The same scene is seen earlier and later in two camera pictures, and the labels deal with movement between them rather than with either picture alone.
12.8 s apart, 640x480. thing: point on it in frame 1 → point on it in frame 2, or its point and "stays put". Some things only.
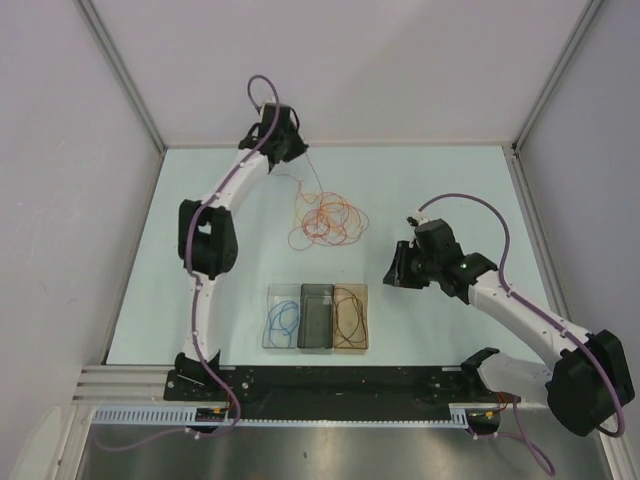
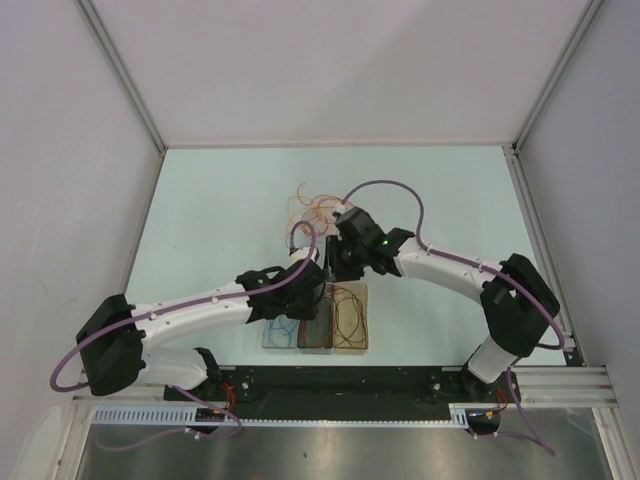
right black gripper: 398,274 → 334,268
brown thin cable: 350,326 stays put
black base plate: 338,394 stays put
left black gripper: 299,147 → 309,311
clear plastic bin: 282,328 stays put
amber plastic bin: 351,316 stays put
